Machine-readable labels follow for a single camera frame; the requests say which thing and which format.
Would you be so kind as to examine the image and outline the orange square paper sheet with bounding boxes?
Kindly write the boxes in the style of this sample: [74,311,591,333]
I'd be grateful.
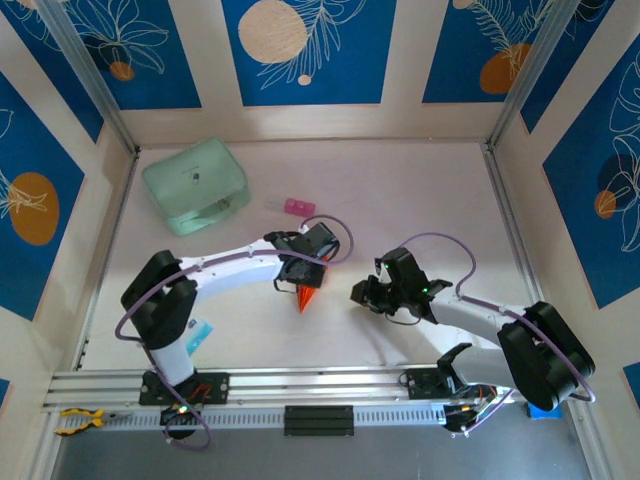
[295,254,331,315]

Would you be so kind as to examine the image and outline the pink and clear pill box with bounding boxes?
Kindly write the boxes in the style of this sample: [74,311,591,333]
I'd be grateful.
[266,197,317,219]

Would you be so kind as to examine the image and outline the light blue wipes packet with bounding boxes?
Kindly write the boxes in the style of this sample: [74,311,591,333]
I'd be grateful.
[187,319,214,354]

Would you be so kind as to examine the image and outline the mint green zip case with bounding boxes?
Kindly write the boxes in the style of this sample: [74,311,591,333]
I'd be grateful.
[141,138,252,237]

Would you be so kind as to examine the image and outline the blue sponge block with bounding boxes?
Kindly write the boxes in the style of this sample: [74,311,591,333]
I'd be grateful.
[524,403,564,422]

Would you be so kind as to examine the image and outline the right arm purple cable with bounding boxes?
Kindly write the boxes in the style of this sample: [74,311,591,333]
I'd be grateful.
[399,232,597,436]

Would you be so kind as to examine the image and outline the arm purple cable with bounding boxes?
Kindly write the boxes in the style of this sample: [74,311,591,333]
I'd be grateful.
[115,214,356,452]
[399,232,597,436]

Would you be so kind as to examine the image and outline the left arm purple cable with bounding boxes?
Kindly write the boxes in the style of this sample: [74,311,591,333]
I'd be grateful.
[115,214,356,452]

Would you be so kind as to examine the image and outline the aluminium mounting rail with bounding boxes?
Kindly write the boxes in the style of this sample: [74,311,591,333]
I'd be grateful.
[43,360,591,409]

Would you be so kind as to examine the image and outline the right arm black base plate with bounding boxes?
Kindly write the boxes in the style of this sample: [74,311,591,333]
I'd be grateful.
[405,368,499,401]

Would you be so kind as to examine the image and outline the aluminium side rail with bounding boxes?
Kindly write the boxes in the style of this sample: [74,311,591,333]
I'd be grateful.
[74,149,141,371]
[482,144,561,359]

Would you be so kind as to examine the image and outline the black ribbed bracket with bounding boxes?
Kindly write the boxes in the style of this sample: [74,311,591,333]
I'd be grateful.
[283,405,355,437]

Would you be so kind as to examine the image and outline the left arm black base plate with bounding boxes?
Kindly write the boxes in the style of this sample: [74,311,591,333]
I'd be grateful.
[138,372,230,406]

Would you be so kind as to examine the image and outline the slotted grey cable duct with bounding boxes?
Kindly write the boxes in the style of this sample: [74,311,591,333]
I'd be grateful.
[53,403,451,435]

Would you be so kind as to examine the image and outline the aluminium frame post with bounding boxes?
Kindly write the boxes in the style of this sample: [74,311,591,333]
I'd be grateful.
[487,0,614,151]
[37,0,141,156]

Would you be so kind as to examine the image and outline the yellow handled pliers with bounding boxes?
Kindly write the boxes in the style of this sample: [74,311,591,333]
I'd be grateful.
[54,408,134,435]

